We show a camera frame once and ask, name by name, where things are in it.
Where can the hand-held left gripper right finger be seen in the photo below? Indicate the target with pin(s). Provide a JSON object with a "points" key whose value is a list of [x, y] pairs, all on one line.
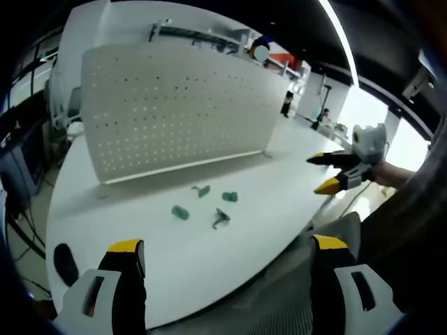
{"points": [[349, 300]]}

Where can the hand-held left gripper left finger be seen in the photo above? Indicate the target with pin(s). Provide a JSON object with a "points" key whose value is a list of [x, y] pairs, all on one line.
{"points": [[104, 300]]}

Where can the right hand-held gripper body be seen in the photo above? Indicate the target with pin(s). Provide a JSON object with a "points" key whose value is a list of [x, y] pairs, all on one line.
{"points": [[370, 143]]}

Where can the green mounting plate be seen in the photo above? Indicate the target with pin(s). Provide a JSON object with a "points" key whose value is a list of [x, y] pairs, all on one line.
{"points": [[229, 196]]}

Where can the green cylinder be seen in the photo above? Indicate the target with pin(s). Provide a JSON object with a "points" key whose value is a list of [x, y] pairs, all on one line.
{"points": [[180, 212]]}

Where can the grey-green hook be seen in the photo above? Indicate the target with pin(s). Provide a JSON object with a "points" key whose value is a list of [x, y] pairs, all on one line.
{"points": [[220, 218]]}

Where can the black stand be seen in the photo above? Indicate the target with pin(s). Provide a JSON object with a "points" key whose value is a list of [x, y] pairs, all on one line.
{"points": [[323, 104]]}

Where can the person's dark clothing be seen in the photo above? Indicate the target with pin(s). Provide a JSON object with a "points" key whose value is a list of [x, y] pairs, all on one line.
{"points": [[412, 237]]}

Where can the ceiling light strip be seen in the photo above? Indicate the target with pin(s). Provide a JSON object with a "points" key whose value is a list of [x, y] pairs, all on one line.
{"points": [[344, 45]]}

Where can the dark cabinet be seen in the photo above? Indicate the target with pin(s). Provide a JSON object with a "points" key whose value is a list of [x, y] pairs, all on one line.
{"points": [[21, 167]]}

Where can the white perforated divider panel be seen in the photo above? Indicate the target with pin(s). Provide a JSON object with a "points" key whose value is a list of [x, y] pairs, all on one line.
{"points": [[174, 115]]}

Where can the grey office chair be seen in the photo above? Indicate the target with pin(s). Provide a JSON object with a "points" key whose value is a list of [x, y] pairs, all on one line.
{"points": [[71, 104]]}

